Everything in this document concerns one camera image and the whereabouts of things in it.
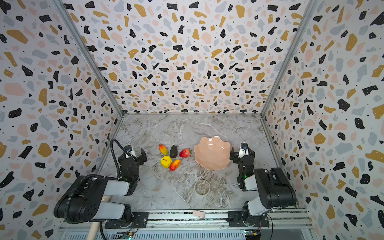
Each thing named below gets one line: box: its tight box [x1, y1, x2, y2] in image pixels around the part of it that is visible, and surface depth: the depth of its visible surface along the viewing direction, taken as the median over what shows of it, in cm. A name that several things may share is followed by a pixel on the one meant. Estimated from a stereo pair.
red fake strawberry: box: [179, 148, 193, 158], surface depth 98 cm
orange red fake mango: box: [169, 159, 182, 172], surface depth 92 cm
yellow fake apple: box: [160, 155, 173, 169], surface depth 91 cm
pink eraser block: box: [193, 210, 206, 218], surface depth 76 cm
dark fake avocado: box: [169, 145, 178, 159], surface depth 99 cm
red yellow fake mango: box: [158, 144, 169, 155], surface depth 99 cm
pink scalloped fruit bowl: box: [193, 135, 232, 171], surface depth 100 cm
